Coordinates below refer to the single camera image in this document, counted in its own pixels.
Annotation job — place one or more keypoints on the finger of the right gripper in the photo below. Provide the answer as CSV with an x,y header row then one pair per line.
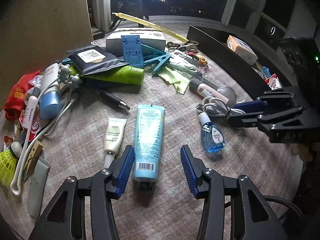
x,y
272,117
272,101

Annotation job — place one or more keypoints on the yellow folding ruler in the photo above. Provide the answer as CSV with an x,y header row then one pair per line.
x,y
150,25

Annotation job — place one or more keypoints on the blue eye drop bottle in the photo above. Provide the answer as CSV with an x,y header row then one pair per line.
x,y
211,136

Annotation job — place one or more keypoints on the grey white tube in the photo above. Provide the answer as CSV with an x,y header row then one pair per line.
x,y
36,188

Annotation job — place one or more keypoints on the light stand tripod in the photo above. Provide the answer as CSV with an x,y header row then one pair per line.
x,y
136,0

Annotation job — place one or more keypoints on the light blue cream tube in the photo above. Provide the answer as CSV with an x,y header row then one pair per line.
x,y
148,142

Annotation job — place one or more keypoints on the orange tissue pack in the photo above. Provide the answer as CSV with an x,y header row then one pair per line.
x,y
242,49

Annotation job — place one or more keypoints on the green cleaning cloth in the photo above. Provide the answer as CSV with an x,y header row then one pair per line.
x,y
179,79

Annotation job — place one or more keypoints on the wooden clothes peg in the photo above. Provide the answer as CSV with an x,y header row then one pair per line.
x,y
33,157

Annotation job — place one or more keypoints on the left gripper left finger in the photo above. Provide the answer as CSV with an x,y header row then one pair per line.
x,y
64,216

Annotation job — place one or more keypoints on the white cardboard box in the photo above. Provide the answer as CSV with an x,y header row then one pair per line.
x,y
148,36

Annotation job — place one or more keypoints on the metal carabiner keys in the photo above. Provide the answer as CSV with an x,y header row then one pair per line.
x,y
189,46

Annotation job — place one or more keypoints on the black storage tray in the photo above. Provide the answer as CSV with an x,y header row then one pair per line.
x,y
213,43

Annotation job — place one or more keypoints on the black wet wipes pack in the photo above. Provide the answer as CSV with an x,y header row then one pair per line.
x,y
94,59

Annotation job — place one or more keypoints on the person's right hand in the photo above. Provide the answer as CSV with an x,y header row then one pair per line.
x,y
307,153

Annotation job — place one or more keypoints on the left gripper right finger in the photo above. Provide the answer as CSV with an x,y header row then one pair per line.
x,y
251,215

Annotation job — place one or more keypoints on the yellow shuttlecock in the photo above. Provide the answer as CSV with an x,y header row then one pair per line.
x,y
9,159

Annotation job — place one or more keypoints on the white blue spray bottle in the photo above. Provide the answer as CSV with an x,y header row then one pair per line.
x,y
50,104

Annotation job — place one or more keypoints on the red snack bag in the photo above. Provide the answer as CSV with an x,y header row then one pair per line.
x,y
15,101

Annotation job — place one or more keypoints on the teal clothes hanger clip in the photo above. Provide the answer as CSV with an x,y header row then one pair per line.
x,y
156,56

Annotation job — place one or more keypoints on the green tube bottle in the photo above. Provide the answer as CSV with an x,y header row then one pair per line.
x,y
127,75

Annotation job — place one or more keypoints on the red white snack sachet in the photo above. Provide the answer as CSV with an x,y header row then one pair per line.
x,y
273,82

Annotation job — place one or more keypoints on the black pen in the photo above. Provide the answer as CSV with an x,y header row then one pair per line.
x,y
112,100

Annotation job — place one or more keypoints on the small white cream tube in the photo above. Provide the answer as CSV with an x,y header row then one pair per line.
x,y
113,138

